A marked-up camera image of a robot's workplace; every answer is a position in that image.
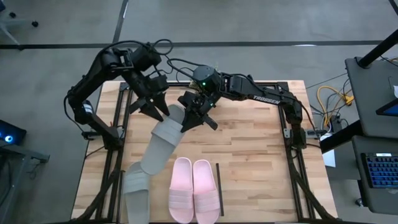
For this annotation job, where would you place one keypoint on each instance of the black computer with blue light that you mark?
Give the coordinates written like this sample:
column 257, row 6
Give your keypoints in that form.
column 14, row 133

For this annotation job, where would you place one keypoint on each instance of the grey rubber slide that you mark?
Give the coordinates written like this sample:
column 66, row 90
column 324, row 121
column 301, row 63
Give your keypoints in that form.
column 136, row 193
column 161, row 140

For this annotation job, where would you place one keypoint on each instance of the silver mounting plate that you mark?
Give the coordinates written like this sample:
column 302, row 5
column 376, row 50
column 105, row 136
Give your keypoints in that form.
column 288, row 133

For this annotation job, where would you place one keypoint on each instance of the black metal table frame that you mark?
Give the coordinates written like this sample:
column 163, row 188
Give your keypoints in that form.
column 282, row 85

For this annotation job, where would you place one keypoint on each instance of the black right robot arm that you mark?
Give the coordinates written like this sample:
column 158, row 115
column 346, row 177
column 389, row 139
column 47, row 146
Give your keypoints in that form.
column 267, row 98

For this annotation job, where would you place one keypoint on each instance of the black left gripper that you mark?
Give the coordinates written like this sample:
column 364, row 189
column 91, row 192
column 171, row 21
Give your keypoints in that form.
column 147, row 87

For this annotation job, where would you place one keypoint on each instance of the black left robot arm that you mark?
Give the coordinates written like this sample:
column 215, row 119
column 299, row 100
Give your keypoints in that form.
column 93, row 68

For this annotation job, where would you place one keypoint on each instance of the black caster wheel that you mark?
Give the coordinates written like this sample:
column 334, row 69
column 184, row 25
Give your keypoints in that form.
column 359, row 202

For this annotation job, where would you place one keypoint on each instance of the grey chair base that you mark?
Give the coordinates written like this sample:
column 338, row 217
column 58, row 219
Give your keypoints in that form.
column 18, row 22

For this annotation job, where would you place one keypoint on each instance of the white paper sheet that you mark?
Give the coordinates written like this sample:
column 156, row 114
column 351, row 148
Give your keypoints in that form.
column 329, row 158

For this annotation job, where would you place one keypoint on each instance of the small white paper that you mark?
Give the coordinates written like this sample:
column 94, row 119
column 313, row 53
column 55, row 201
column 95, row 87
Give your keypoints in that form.
column 395, row 91

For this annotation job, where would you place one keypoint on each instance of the black pole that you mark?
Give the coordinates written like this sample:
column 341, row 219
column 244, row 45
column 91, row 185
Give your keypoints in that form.
column 376, row 49

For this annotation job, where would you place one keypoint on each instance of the pink rubber slide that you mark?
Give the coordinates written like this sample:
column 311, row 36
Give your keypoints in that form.
column 205, row 186
column 181, row 186

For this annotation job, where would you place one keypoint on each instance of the grey metal stand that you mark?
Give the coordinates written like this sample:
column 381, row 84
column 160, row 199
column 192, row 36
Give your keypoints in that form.
column 12, row 186

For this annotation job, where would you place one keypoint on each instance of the blue backlit keyboard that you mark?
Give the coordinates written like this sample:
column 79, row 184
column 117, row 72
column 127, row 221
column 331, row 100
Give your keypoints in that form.
column 382, row 171

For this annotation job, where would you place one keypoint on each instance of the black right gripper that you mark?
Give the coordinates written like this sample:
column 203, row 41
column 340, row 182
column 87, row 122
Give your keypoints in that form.
column 197, row 104

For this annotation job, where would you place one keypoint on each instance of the dark grey desk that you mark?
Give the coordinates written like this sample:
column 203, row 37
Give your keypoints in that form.
column 376, row 199

